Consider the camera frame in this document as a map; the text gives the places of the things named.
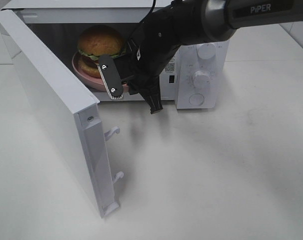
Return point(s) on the burger with lettuce and cheese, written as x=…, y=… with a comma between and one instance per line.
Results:
x=94, y=42

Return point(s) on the round white door button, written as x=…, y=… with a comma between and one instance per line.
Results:
x=196, y=99

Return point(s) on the pink round plate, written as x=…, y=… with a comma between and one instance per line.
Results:
x=90, y=81

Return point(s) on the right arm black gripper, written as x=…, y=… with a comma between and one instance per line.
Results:
x=163, y=32

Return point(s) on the lower white timer knob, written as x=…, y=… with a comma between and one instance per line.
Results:
x=201, y=79

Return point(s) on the white microwave door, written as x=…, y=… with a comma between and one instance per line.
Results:
x=67, y=111

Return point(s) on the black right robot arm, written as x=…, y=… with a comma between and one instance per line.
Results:
x=223, y=17

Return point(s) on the white warning label sticker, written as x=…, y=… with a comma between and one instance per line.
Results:
x=170, y=68

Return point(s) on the upper white power knob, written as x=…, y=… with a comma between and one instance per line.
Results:
x=206, y=51

